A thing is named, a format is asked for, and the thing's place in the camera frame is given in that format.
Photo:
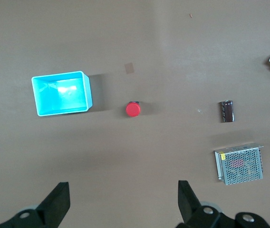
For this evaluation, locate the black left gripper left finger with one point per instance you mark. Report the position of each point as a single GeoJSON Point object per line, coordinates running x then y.
{"type": "Point", "coordinates": [54, 204]}

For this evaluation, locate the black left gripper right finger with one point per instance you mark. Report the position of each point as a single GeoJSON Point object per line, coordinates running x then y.
{"type": "Point", "coordinates": [189, 204]}

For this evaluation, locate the red push button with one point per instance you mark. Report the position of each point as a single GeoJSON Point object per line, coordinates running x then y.
{"type": "Point", "coordinates": [133, 109]}

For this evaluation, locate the perforated metal power supply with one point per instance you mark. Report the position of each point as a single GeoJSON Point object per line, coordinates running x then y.
{"type": "Point", "coordinates": [242, 166]}

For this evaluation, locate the dark brown cylindrical capacitor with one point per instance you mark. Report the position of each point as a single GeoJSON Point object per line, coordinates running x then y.
{"type": "Point", "coordinates": [227, 111]}

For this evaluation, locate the blue plastic box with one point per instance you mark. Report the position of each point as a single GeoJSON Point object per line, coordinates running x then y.
{"type": "Point", "coordinates": [61, 99]}

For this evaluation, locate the brown tape patch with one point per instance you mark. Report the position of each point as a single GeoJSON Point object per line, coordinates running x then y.
{"type": "Point", "coordinates": [129, 68]}

